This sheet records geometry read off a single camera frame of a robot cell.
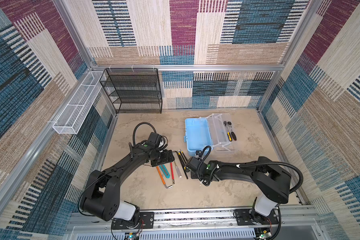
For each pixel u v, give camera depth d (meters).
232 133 0.92
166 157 0.77
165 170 0.89
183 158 0.94
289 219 0.75
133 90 1.11
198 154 0.81
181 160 0.94
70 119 0.71
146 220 0.73
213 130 0.94
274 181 0.46
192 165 0.69
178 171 0.89
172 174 0.89
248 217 0.73
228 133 0.92
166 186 0.83
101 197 0.42
